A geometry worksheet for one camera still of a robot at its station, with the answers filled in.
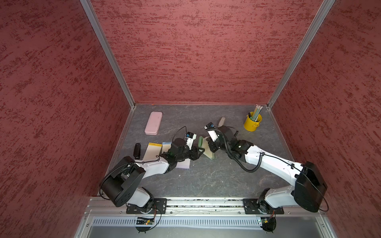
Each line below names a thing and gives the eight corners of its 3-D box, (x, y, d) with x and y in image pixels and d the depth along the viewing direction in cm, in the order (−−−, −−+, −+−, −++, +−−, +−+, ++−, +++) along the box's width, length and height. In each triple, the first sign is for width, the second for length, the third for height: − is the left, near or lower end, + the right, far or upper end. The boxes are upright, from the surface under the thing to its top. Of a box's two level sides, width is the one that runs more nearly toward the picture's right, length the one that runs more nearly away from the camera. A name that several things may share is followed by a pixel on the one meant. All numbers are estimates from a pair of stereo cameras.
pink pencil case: (144, 134, 105) (143, 132, 103) (152, 113, 118) (151, 111, 116) (156, 135, 104) (155, 133, 102) (163, 114, 117) (162, 111, 115)
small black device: (133, 159, 92) (132, 158, 90) (136, 145, 98) (135, 143, 96) (139, 159, 92) (138, 157, 90) (141, 144, 98) (140, 142, 96)
